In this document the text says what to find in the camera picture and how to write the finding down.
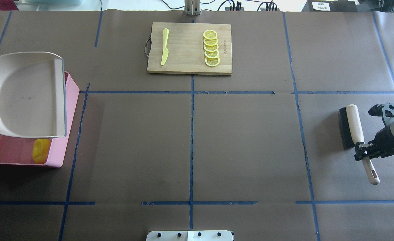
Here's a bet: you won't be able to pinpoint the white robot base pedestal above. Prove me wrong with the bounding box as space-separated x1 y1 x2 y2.
146 230 235 241

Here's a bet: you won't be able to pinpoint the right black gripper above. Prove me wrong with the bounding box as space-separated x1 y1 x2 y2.
360 102 394 159

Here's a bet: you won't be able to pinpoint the pink rectangular bin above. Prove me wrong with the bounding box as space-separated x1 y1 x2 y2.
0 72 80 168

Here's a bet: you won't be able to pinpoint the lemon slice two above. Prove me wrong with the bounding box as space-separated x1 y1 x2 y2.
203 37 218 47

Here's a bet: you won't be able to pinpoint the lemon slice one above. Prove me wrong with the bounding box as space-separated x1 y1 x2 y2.
203 29 217 40

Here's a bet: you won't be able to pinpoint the yellow toy lemon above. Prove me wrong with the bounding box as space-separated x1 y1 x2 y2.
32 139 51 164

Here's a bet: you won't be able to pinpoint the beige plastic dustpan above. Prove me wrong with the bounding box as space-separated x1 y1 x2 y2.
0 52 67 139

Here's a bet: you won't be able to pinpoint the lemon slice five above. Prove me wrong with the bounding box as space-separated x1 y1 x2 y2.
205 57 220 67

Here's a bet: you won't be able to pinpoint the lemon slice three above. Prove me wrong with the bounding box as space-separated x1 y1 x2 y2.
203 44 219 53

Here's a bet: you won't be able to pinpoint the lemon slice four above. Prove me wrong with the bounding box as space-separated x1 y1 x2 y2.
204 51 219 59

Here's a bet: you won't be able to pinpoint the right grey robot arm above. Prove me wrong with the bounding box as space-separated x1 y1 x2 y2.
346 102 394 185

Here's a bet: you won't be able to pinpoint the wooden cutting board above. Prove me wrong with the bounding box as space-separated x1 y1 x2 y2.
147 22 232 75

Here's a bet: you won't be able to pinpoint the yellow plastic knife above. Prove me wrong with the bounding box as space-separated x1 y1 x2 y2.
160 28 169 66

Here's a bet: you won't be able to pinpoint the beige hand brush black bristles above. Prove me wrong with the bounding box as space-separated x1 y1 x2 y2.
338 105 380 185

